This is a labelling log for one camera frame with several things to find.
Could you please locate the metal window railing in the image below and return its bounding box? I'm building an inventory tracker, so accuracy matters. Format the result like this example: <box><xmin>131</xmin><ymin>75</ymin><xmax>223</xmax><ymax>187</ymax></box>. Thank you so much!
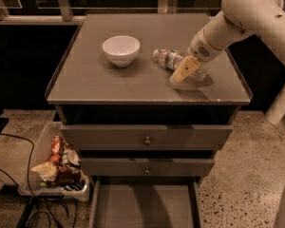
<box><xmin>0</xmin><ymin>0</ymin><xmax>285</xmax><ymax>27</ymax></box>

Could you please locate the red snack bag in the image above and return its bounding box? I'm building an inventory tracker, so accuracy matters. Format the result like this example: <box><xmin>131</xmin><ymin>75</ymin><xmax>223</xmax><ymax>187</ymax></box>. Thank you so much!
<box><xmin>51</xmin><ymin>136</ymin><xmax>64</xmax><ymax>155</ymax></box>

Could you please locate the grey drawer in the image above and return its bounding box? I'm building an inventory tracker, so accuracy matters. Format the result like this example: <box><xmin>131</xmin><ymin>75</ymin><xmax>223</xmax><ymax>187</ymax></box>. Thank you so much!
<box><xmin>81</xmin><ymin>158</ymin><xmax>215</xmax><ymax>177</ymax></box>
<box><xmin>61</xmin><ymin>124</ymin><xmax>232</xmax><ymax>151</ymax></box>
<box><xmin>88</xmin><ymin>177</ymin><xmax>204</xmax><ymax>228</ymax></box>

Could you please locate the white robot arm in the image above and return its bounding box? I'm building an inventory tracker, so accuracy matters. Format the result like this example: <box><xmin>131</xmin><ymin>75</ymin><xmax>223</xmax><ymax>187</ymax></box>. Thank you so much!
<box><xmin>170</xmin><ymin>0</ymin><xmax>285</xmax><ymax>84</ymax></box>

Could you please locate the bottom grey drawer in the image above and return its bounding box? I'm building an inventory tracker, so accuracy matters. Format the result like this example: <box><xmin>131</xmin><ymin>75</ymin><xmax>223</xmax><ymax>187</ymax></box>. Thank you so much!
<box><xmin>88</xmin><ymin>177</ymin><xmax>204</xmax><ymax>228</ymax></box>

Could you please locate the middle grey drawer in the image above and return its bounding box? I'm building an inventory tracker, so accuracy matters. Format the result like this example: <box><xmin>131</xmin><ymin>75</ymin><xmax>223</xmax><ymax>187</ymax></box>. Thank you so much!
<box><xmin>81</xmin><ymin>158</ymin><xmax>215</xmax><ymax>177</ymax></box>

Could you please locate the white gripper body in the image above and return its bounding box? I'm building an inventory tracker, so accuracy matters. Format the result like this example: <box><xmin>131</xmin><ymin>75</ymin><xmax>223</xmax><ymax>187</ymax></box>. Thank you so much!
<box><xmin>187</xmin><ymin>29</ymin><xmax>221</xmax><ymax>62</ymax></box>

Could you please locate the brown snack bag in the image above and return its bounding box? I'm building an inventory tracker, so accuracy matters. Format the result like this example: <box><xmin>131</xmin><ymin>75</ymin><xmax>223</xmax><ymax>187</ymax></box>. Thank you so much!
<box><xmin>55</xmin><ymin>166</ymin><xmax>82</xmax><ymax>185</ymax></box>

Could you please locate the black cable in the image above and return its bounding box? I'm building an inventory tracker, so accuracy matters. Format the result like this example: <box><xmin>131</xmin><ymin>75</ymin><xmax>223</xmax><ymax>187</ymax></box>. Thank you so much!
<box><xmin>0</xmin><ymin>132</ymin><xmax>79</xmax><ymax>228</ymax></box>

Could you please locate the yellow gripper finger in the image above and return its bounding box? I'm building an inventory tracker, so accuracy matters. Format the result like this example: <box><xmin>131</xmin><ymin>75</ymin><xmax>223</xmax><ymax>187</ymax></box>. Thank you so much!
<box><xmin>170</xmin><ymin>56</ymin><xmax>200</xmax><ymax>85</ymax></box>

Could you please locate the white ceramic bowl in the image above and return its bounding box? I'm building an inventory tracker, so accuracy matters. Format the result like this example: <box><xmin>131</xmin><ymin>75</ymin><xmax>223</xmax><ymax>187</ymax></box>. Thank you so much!
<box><xmin>102</xmin><ymin>35</ymin><xmax>141</xmax><ymax>67</ymax></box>

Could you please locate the top grey drawer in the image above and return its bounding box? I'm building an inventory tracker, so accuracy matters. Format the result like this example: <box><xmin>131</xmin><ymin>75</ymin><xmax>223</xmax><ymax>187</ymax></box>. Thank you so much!
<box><xmin>61</xmin><ymin>124</ymin><xmax>232</xmax><ymax>151</ymax></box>

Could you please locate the clear plastic storage bin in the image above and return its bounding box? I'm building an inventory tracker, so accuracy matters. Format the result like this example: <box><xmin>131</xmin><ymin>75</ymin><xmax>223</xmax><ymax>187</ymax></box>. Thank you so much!
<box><xmin>18</xmin><ymin>122</ymin><xmax>90</xmax><ymax>202</ymax></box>

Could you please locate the brass top drawer knob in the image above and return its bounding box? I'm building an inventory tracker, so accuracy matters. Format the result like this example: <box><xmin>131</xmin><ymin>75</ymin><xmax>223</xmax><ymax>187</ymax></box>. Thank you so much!
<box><xmin>143</xmin><ymin>137</ymin><xmax>152</xmax><ymax>145</ymax></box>

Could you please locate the grey drawer cabinet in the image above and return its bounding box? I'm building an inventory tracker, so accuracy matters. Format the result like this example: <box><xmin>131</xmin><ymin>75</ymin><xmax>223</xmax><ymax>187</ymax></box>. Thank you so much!
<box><xmin>45</xmin><ymin>12</ymin><xmax>253</xmax><ymax>228</ymax></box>

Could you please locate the clear plastic water bottle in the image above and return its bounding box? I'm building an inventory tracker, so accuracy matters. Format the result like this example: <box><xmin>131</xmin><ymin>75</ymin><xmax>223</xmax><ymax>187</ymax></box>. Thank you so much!
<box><xmin>153</xmin><ymin>49</ymin><xmax>208</xmax><ymax>82</ymax></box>

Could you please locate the yellow snack bag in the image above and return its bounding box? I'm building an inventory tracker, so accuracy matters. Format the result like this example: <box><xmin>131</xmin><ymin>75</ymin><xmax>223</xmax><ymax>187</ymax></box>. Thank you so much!
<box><xmin>31</xmin><ymin>161</ymin><xmax>58</xmax><ymax>181</ymax></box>

